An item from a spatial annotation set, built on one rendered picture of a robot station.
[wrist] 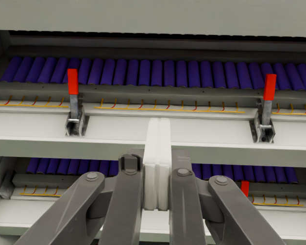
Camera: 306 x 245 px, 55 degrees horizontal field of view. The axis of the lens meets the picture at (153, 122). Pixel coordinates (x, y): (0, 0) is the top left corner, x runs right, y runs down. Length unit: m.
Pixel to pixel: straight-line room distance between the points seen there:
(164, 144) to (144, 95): 0.28
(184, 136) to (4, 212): 0.37
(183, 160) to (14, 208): 0.49
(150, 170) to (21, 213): 0.48
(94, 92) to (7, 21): 0.15
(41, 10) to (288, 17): 0.27
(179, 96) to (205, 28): 0.13
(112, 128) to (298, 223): 0.38
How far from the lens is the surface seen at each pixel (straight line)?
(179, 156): 0.18
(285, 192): 0.61
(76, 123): 0.45
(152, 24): 0.35
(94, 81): 0.48
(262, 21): 0.36
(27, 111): 0.49
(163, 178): 0.16
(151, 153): 0.16
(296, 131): 0.47
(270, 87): 0.42
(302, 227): 0.61
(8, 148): 0.49
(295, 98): 0.49
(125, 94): 0.45
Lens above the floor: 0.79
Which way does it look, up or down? 33 degrees down
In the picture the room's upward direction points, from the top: 1 degrees clockwise
